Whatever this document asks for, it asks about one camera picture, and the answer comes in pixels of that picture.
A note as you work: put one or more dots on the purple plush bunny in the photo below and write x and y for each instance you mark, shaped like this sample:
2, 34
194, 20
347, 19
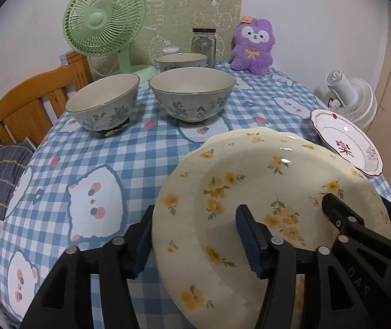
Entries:
253, 43

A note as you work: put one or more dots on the green cartoon board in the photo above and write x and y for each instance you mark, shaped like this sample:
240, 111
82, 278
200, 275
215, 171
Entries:
169, 24

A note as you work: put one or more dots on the glass jar with black lid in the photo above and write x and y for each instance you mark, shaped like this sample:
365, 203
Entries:
204, 42

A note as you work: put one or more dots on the large scalloped yellow floral plate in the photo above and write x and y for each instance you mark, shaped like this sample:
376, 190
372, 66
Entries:
283, 179

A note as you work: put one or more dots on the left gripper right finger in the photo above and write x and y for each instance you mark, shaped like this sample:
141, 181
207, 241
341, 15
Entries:
329, 299

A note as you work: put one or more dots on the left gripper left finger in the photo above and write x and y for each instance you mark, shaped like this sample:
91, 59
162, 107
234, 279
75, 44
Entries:
64, 298

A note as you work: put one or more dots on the round yellow floral plate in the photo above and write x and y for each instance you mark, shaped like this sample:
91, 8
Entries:
166, 229

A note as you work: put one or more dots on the ceramic bowl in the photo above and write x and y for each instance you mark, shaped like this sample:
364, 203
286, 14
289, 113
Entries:
180, 60
192, 94
106, 104

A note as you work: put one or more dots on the green desk fan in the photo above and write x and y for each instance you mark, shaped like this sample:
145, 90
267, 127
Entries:
106, 27

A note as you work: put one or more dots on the blue checkered tablecloth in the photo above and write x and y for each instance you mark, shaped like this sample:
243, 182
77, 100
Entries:
83, 189

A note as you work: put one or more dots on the wooden bed headboard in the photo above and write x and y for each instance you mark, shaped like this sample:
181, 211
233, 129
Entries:
22, 112

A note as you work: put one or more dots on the small red white plate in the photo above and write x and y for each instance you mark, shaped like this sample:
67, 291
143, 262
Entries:
347, 140

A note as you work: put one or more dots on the white standing fan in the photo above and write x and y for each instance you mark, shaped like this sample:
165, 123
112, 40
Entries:
352, 98

